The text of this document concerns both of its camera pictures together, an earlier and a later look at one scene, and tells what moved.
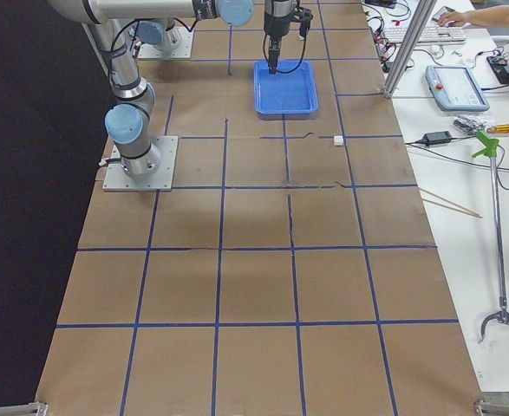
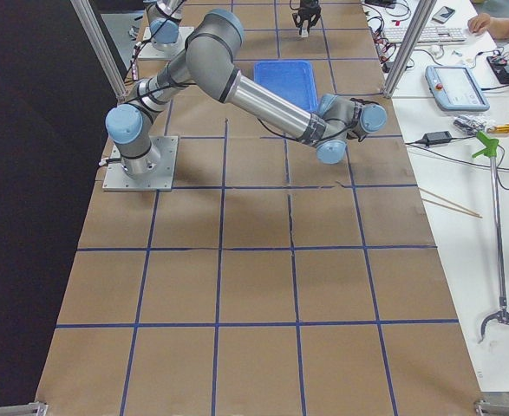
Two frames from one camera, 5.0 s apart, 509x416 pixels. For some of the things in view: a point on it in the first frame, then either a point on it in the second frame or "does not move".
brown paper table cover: (296, 271) does not move
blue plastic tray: (290, 94) does not move
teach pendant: (455, 88) does not move
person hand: (451, 19) -> (479, 23)
